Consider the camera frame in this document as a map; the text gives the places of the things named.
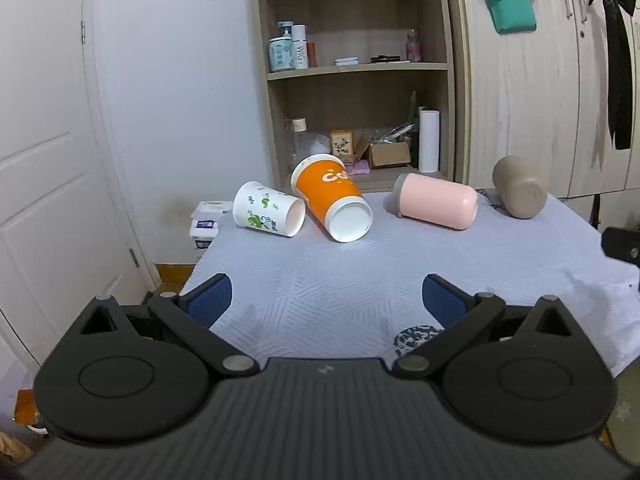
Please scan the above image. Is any wooden wardrobe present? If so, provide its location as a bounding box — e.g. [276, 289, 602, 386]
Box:
[444, 0, 640, 200]

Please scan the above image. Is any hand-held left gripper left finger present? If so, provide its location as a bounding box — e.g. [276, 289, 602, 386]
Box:
[74, 273, 260, 377]

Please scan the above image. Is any wooden shelf unit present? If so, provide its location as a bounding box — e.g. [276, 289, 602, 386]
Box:
[248, 0, 457, 194]

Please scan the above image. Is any teal label bottle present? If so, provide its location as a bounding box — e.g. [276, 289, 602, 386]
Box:
[269, 21, 296, 73]

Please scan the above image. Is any pink cup with grey lid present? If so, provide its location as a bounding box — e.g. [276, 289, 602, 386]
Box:
[392, 172, 479, 231]

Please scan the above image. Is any white plastic bag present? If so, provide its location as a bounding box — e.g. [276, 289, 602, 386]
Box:
[305, 134, 332, 157]

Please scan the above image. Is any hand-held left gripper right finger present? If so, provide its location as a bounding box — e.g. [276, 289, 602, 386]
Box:
[392, 273, 577, 380]

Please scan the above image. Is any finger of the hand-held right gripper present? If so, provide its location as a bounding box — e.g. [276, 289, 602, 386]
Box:
[601, 227, 640, 266]

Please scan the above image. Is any clear bottle with beige cap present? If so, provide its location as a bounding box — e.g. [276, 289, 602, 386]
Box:
[286, 118, 312, 172]

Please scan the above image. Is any open cardboard box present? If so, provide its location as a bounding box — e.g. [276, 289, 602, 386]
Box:
[353, 132, 412, 169]

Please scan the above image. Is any pale blue quilted blanket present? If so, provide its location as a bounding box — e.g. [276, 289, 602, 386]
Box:
[179, 187, 640, 379]

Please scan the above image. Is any white paper roll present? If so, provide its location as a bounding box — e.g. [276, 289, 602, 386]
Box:
[418, 109, 441, 174]

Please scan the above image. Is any black ribbon bow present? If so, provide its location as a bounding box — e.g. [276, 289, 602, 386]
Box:
[588, 0, 637, 151]

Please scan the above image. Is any taupe cup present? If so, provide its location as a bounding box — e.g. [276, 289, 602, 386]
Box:
[492, 155, 549, 220]

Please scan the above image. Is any white door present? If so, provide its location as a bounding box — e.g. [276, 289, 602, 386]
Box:
[0, 0, 160, 367]

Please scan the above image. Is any white cup with green print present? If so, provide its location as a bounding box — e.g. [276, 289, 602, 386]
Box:
[233, 181, 306, 238]

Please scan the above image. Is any floral print box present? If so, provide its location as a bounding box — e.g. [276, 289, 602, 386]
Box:
[330, 130, 354, 164]

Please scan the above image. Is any dark patterned cloth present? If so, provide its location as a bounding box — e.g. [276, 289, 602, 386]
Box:
[394, 326, 445, 359]

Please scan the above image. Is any white tissue pack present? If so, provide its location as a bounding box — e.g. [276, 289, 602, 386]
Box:
[195, 200, 235, 219]
[188, 217, 222, 251]

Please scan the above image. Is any orange paper cup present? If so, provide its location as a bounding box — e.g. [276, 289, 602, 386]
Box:
[291, 154, 374, 244]

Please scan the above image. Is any white tube bottle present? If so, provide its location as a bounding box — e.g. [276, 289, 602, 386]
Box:
[291, 25, 307, 70]

